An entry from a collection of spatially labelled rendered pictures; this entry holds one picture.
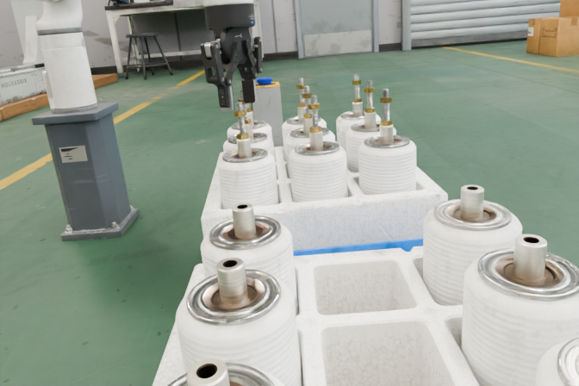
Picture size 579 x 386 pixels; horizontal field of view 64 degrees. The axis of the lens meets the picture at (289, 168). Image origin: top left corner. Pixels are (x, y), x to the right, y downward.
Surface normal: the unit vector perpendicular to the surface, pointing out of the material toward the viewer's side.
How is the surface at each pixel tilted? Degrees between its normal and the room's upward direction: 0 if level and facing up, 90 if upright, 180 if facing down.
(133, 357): 0
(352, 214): 90
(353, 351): 90
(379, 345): 90
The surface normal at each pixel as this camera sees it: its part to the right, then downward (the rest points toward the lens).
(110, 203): 0.69, 0.16
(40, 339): -0.08, -0.95
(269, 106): 0.07, 0.29
